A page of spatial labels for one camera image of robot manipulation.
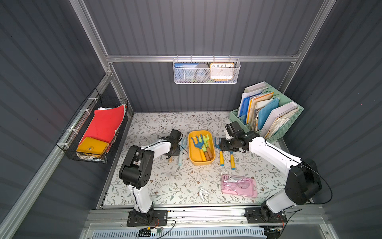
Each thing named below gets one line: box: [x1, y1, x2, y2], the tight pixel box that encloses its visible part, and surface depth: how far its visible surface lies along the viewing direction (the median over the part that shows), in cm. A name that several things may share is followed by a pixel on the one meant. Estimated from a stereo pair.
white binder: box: [259, 101, 298, 138], surface depth 88 cm
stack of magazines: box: [243, 92, 280, 131], surface depth 97 cm
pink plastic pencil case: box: [221, 174, 258, 198], surface depth 85 cm
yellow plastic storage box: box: [188, 129, 216, 166], surface depth 99 cm
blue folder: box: [239, 96, 250, 124], surface depth 104 cm
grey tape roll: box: [193, 63, 210, 83], surface depth 89 cm
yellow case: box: [76, 136, 110, 155], surface depth 66 cm
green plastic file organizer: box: [228, 81, 305, 142], surface depth 96 cm
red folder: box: [79, 105, 125, 145], surface depth 75 cm
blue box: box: [173, 62, 199, 83], surface depth 90 cm
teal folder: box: [257, 97, 280, 130], surface depth 95 cm
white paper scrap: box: [198, 188, 210, 202], surface depth 82 cm
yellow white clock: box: [209, 62, 235, 81], surface depth 91 cm
